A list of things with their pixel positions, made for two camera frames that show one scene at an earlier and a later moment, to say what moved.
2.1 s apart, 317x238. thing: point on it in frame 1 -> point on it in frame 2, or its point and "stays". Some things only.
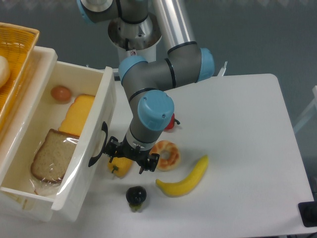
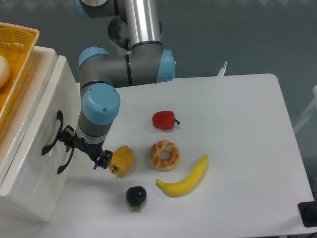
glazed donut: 169,154 stays
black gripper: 125,149 -> 68,138
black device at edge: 308,212 stays
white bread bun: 4,70 stays
